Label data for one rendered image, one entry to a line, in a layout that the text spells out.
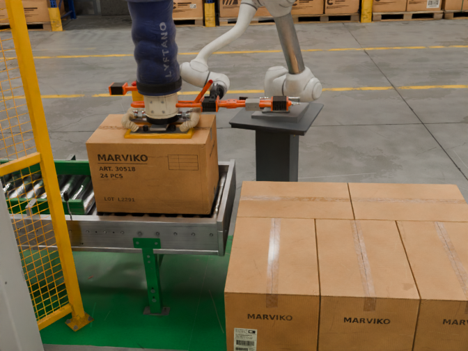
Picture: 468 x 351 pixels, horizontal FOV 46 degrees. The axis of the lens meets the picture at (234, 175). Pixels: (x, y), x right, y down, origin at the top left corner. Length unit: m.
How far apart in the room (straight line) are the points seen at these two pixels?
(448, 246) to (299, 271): 0.72
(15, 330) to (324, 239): 1.39
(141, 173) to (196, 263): 0.86
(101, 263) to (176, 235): 0.90
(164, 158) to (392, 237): 1.16
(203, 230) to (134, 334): 0.68
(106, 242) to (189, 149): 0.64
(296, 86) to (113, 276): 1.58
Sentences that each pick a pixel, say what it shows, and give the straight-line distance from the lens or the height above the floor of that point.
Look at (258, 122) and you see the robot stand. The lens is 3.41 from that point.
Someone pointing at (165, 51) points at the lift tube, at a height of 1.37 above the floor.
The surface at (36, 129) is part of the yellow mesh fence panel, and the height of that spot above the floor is 1.12.
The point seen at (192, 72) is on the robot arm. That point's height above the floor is 1.16.
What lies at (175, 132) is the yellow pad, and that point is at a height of 0.98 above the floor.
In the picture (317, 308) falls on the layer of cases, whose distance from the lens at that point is 2.36.
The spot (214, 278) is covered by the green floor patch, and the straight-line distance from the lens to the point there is 3.28.
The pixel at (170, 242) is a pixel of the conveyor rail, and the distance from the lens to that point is 2.77.
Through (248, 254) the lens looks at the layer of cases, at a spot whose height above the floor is 0.54.
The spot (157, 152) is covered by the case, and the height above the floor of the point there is 0.90.
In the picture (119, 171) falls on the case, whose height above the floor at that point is 0.79.
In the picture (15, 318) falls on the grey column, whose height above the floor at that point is 0.61.
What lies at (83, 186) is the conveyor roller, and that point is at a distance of 3.26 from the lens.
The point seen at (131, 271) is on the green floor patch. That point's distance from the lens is 3.42.
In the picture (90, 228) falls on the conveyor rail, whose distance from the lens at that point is 2.84.
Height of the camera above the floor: 2.01
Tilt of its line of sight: 27 degrees down
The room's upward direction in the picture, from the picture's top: 2 degrees counter-clockwise
